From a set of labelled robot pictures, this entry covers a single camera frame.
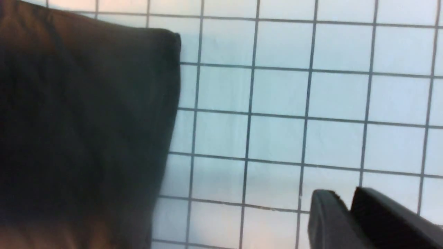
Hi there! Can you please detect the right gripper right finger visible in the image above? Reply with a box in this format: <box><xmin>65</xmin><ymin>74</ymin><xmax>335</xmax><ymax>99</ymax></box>
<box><xmin>350</xmin><ymin>187</ymin><xmax>443</xmax><ymax>249</ymax></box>

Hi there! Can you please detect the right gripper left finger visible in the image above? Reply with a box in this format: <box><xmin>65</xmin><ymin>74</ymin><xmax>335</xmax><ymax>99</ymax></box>
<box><xmin>307</xmin><ymin>190</ymin><xmax>375</xmax><ymax>249</ymax></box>

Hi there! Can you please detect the gray long-sleeve top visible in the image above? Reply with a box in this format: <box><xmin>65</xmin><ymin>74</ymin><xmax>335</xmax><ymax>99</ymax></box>
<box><xmin>0</xmin><ymin>0</ymin><xmax>182</xmax><ymax>249</ymax></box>

